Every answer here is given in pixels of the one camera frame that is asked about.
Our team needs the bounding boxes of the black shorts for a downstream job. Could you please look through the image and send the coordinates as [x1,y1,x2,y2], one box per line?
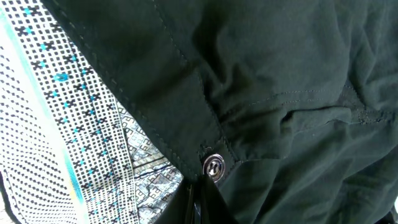
[0,0,398,224]

